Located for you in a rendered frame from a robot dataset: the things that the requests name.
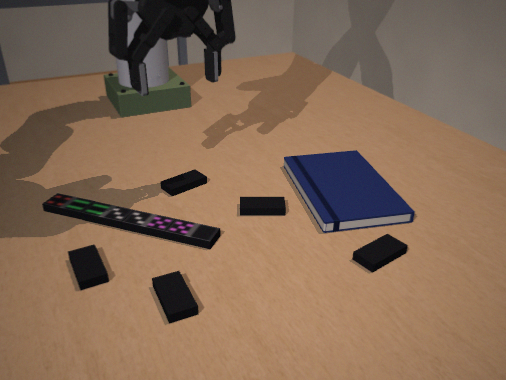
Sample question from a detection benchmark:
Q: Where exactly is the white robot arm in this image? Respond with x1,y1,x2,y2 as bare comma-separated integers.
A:
116,12,169,88

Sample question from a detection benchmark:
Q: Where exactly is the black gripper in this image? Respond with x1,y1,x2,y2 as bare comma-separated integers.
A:
108,0,236,96

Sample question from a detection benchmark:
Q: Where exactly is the black domino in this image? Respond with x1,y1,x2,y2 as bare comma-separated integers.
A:
122,210,176,239
81,202,134,229
42,193,95,220
240,197,286,216
68,244,109,291
352,234,408,273
160,169,207,196
165,219,220,249
152,271,199,324

